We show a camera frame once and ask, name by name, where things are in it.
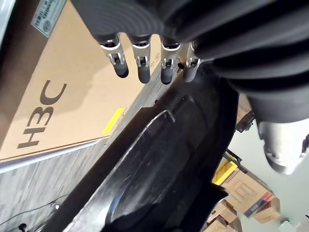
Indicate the black sole-shaped part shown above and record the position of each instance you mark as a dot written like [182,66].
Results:
[154,157]

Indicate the plain brown cardboard box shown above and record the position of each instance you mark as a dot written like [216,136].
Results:
[223,218]

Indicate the cardboard box with red label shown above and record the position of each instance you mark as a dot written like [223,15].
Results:
[251,193]

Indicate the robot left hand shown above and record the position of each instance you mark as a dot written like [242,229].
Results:
[217,29]

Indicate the large H3C cardboard box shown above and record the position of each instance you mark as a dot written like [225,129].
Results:
[60,79]

